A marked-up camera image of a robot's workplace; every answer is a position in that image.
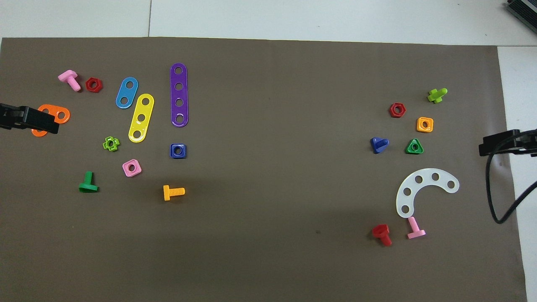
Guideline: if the pink plastic screw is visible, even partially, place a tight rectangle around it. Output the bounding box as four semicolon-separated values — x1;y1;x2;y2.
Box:
57;70;82;92
407;216;427;240

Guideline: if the dark green plastic screw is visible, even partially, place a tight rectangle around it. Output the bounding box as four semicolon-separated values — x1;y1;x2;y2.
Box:
78;171;99;193

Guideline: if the lime green cross-head screw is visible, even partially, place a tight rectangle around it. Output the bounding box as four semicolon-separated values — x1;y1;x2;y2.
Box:
427;88;448;104

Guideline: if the pink square plastic nut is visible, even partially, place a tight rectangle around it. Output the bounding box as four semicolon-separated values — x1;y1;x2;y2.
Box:
122;159;142;177

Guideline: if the orange plastic screw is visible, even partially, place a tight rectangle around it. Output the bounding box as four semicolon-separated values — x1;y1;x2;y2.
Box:
163;185;185;201

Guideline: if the red hexagonal-head plastic screw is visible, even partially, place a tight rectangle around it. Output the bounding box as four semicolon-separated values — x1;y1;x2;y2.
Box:
372;224;393;247

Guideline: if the orange heart-shaped plastic plate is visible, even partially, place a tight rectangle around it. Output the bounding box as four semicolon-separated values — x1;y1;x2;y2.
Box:
31;104;71;138

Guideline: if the white curved five-hole plate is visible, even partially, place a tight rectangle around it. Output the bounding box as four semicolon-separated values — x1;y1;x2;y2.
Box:
396;168;460;219

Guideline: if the blue two-hole plastic plate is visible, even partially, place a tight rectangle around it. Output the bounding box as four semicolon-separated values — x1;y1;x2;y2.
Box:
115;77;139;109

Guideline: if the yellow three-hole plastic plate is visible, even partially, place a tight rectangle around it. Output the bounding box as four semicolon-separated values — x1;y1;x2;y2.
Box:
128;93;155;143

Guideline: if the dark ribbed device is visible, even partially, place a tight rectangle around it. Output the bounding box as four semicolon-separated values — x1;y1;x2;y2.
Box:
506;0;537;34

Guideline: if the purple four-hole plastic plate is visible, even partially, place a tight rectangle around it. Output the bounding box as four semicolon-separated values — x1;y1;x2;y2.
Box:
170;63;189;128

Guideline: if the brown table mat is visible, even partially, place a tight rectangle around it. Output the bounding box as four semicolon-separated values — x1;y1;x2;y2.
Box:
0;37;528;302

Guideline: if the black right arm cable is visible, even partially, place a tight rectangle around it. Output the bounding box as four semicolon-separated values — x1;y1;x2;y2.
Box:
485;138;537;224

